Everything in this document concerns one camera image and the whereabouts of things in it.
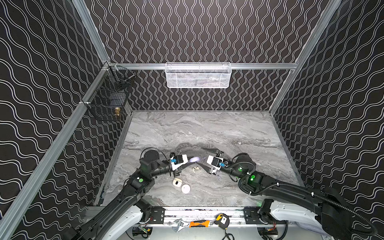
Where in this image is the purple earbud charging case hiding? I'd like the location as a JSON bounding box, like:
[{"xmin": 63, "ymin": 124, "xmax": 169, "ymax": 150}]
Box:
[{"xmin": 190, "ymin": 157, "xmax": 200, "ymax": 163}]

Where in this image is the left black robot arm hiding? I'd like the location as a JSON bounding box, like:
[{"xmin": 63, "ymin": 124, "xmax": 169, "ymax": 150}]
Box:
[{"xmin": 62, "ymin": 148, "xmax": 200, "ymax": 240}]

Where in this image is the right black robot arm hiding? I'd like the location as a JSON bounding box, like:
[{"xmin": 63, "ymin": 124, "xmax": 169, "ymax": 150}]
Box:
[{"xmin": 197, "ymin": 149, "xmax": 378, "ymax": 240}]

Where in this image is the cream earbud charging case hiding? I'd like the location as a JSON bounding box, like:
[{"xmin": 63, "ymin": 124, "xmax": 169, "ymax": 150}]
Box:
[{"xmin": 172, "ymin": 178, "xmax": 183, "ymax": 188}]

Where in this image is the yellow black tape measure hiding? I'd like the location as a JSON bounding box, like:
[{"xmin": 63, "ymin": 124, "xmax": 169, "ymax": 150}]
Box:
[{"xmin": 214, "ymin": 213, "xmax": 230, "ymax": 230}]

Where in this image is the brass fitting in basket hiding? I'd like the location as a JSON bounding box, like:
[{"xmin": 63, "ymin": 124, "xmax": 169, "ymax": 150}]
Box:
[{"xmin": 115, "ymin": 107, "xmax": 121, "ymax": 117}]

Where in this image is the grey cloth pad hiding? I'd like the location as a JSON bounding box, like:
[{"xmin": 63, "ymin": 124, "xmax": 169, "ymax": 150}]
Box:
[{"xmin": 296, "ymin": 222, "xmax": 327, "ymax": 236}]

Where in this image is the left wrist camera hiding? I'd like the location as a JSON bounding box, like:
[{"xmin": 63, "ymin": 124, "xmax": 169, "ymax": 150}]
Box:
[{"xmin": 171, "ymin": 155, "xmax": 188, "ymax": 165}]

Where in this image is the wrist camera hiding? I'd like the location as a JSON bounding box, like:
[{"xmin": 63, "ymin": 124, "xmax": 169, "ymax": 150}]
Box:
[
  {"xmin": 171, "ymin": 155, "xmax": 188, "ymax": 165},
  {"xmin": 207, "ymin": 156, "xmax": 224, "ymax": 168}
]

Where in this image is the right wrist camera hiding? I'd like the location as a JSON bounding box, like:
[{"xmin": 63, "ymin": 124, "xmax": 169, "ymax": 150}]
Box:
[{"xmin": 207, "ymin": 156, "xmax": 224, "ymax": 168}]

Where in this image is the adjustable wrench orange handle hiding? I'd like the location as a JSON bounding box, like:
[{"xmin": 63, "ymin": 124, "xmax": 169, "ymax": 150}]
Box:
[{"xmin": 172, "ymin": 219, "xmax": 214, "ymax": 233}]

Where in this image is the white wire mesh basket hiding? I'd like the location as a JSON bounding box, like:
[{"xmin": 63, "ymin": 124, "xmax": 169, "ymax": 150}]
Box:
[{"xmin": 165, "ymin": 62, "xmax": 232, "ymax": 89}]

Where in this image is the black wire basket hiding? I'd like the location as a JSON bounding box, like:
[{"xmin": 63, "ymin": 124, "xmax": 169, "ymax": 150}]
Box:
[{"xmin": 85, "ymin": 66, "xmax": 137, "ymax": 122}]

